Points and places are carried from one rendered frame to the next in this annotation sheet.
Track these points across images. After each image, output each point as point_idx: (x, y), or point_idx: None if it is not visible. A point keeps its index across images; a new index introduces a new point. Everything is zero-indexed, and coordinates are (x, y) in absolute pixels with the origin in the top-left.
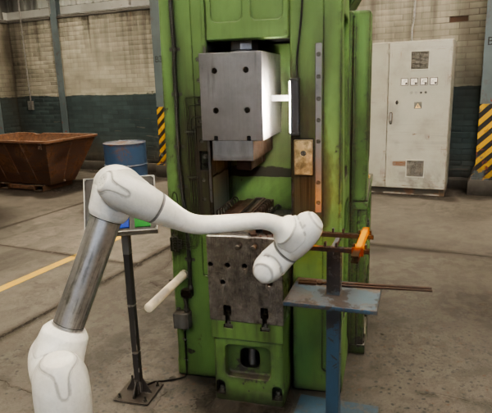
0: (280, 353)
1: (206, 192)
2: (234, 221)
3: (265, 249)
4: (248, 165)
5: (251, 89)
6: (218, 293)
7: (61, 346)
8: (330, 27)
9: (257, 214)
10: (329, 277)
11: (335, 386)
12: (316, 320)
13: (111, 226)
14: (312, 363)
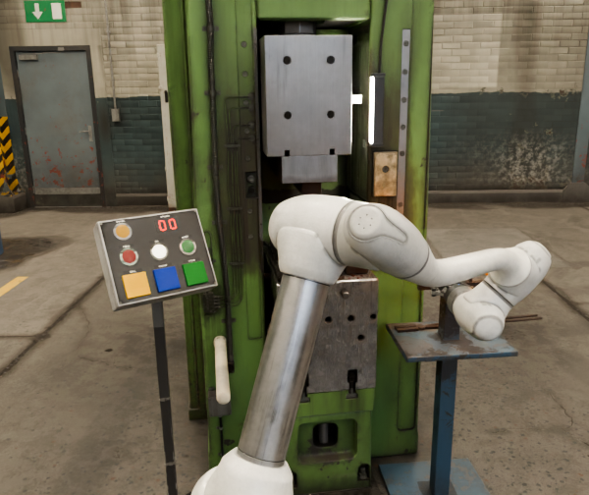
0: (369, 421)
1: (253, 227)
2: (479, 263)
3: (475, 296)
4: (317, 188)
5: (337, 86)
6: None
7: (278, 492)
8: (420, 10)
9: (496, 250)
10: (448, 319)
11: (449, 447)
12: (393, 372)
13: (327, 291)
14: (386, 424)
